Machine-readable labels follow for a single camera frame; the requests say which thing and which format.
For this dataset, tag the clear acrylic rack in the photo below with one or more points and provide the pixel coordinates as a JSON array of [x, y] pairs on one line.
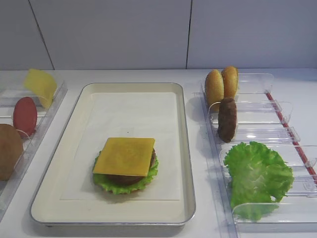
[[9, 96], [264, 119]]

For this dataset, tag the sesame bun in rack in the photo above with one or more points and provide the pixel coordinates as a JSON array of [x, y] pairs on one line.
[[230, 81]]

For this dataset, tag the green lettuce leaf in rack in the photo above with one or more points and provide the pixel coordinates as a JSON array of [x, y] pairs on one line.
[[259, 179]]

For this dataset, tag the clear acrylic rack right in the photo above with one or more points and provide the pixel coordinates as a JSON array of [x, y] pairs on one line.
[[264, 119]]

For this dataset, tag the brown meat patty in rack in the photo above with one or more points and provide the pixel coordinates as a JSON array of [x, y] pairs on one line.
[[227, 119]]

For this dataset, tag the white paper tray liner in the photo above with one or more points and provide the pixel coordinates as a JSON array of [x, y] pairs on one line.
[[147, 115]]

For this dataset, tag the yellow cheese slice on burger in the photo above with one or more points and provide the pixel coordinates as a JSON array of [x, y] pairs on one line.
[[125, 156]]

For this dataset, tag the sesame bun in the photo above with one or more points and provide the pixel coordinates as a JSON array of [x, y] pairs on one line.
[[230, 81], [214, 87]]

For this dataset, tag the green lettuce on burger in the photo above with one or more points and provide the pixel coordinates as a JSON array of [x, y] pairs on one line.
[[105, 184]]

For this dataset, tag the brown bun half left rack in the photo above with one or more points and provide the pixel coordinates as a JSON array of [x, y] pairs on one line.
[[11, 148]]

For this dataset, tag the red tomato slice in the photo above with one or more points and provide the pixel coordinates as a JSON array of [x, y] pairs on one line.
[[25, 117]]

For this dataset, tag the clear acrylic rack left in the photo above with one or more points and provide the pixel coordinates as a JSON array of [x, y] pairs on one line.
[[9, 96]]

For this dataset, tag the brown meat patty on burger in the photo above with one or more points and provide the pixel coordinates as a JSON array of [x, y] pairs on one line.
[[130, 180]]

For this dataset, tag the yellow cheese slice in rack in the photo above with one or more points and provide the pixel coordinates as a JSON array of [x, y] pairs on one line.
[[42, 84]]

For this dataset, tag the sesame bun top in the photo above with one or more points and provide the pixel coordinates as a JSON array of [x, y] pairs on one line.
[[214, 87]]

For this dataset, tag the cream metal tray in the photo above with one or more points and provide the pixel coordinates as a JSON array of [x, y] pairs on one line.
[[50, 208]]

